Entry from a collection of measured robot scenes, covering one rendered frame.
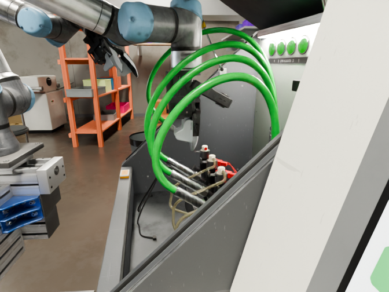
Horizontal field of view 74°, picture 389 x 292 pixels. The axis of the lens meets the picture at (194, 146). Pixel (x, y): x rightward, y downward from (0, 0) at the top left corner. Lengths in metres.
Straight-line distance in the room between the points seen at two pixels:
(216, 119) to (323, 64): 0.73
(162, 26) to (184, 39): 0.07
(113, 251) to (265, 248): 0.35
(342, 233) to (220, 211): 0.17
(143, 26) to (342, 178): 0.46
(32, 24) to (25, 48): 6.91
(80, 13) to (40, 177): 0.57
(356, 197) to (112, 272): 0.45
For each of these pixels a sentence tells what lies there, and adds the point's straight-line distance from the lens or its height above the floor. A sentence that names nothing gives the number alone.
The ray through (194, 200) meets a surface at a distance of 0.49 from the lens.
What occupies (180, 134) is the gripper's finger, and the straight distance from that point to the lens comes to 0.67.
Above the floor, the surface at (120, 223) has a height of 0.95.
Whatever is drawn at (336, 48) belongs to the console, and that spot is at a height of 1.35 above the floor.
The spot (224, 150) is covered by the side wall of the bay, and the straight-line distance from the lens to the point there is 1.08.
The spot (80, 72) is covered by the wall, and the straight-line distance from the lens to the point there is 7.33.
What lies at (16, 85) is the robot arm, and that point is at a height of 1.26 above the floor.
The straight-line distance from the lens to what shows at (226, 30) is 0.75.
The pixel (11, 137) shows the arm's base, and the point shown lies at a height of 1.09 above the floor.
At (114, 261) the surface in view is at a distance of 0.60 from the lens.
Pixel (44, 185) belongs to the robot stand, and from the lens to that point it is 1.02.
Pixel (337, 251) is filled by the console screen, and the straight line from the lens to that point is 0.28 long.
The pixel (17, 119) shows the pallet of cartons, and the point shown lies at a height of 0.23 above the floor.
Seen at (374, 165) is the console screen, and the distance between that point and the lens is 0.26.
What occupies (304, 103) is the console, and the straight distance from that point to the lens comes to 0.35.
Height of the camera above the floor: 1.33
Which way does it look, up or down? 18 degrees down
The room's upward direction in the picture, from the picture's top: straight up
